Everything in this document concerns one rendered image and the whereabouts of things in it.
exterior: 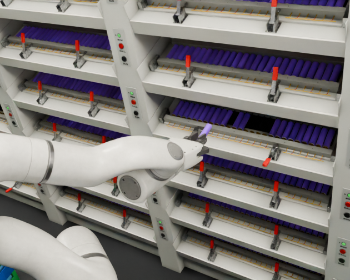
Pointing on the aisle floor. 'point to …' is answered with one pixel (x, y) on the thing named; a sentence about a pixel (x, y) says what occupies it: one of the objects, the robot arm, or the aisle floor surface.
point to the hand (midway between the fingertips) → (197, 139)
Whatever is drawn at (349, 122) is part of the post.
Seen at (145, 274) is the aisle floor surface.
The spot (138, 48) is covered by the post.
